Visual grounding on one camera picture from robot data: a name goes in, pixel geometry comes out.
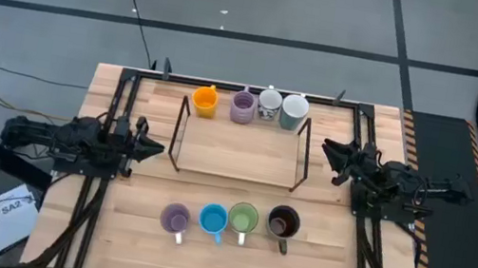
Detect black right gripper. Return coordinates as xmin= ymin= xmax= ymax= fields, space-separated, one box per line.
xmin=316 ymin=135 xmax=385 ymax=193

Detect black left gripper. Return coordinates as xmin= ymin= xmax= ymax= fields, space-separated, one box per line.
xmin=105 ymin=111 xmax=171 ymax=184

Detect purple white striped mug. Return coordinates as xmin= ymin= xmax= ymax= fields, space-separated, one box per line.
xmin=156 ymin=200 xmax=194 ymax=247

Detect yellow mug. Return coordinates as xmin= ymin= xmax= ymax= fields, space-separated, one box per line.
xmin=188 ymin=81 xmax=222 ymax=121

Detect dark speckled brown mug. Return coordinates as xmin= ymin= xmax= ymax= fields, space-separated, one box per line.
xmin=260 ymin=202 xmax=304 ymax=258

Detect white patterned mug blue rim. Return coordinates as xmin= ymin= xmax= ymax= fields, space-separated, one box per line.
xmin=254 ymin=84 xmax=286 ymax=124

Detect lavender ribbed mug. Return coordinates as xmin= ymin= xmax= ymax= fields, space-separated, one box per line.
xmin=226 ymin=83 xmax=259 ymax=126

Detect green white striped mug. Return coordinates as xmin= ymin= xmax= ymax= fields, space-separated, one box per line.
xmin=223 ymin=200 xmax=262 ymax=249

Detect pale teal mug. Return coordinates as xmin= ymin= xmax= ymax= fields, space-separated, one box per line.
xmin=277 ymin=90 xmax=313 ymax=134

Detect white printed booklet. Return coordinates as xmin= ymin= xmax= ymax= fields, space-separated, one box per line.
xmin=0 ymin=179 xmax=44 ymax=260

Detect black aluminium table frame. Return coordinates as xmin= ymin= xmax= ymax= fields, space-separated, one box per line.
xmin=23 ymin=40 xmax=454 ymax=268

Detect wooden shelf black metal frame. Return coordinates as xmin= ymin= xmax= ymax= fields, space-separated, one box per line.
xmin=163 ymin=92 xmax=319 ymax=196

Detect tan floor cable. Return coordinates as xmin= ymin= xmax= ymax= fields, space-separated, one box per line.
xmin=0 ymin=93 xmax=81 ymax=124

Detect thin black floor cable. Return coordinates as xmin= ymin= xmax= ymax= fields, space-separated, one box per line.
xmin=0 ymin=66 xmax=90 ymax=92

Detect long black floor cable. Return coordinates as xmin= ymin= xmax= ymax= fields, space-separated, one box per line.
xmin=97 ymin=0 xmax=168 ymax=71

